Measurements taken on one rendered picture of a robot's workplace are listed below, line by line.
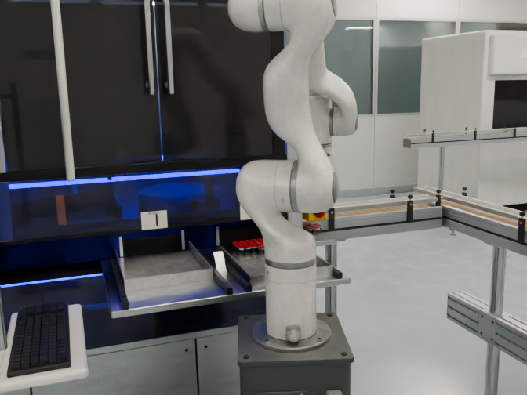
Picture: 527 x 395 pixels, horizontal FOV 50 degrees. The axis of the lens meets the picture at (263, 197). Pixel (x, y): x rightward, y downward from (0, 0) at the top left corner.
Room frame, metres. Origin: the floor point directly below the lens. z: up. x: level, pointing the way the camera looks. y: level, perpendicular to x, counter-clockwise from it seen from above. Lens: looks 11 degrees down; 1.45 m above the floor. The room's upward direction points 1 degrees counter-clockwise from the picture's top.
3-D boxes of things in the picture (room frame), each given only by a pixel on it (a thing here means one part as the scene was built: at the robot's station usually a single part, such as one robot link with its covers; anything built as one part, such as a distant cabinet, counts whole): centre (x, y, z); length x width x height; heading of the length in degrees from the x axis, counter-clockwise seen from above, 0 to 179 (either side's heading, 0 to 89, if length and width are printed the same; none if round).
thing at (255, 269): (1.74, -0.03, 0.90); 0.34 x 0.26 x 0.04; 19
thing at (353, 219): (2.27, -0.41, 0.92); 0.69 x 0.16 x 0.16; 109
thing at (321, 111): (1.59, -0.16, 1.35); 0.09 x 0.08 x 0.13; 74
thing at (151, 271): (1.74, 0.33, 0.90); 0.34 x 0.26 x 0.04; 19
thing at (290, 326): (1.27, -0.06, 0.95); 0.19 x 0.19 x 0.18
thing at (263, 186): (1.28, -0.03, 1.16); 0.19 x 0.12 x 0.24; 74
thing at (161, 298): (1.73, 0.15, 0.87); 0.70 x 0.48 x 0.02; 109
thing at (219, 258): (1.65, 0.12, 0.91); 0.14 x 0.03 x 0.06; 20
